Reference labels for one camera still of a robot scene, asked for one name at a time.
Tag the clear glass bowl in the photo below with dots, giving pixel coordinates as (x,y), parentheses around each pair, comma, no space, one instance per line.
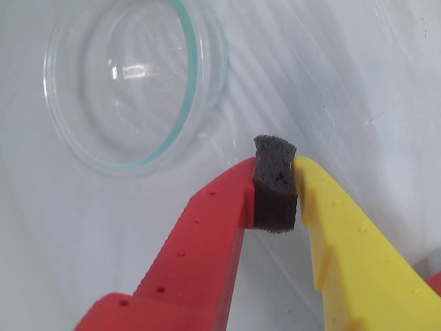
(138,86)

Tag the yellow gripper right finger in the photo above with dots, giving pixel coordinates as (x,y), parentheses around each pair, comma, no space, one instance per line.
(361,276)

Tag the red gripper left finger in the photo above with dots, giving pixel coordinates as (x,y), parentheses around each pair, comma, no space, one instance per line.
(196,255)

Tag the pale grey tablecloth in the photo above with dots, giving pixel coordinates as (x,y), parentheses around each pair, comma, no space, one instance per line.
(344,86)

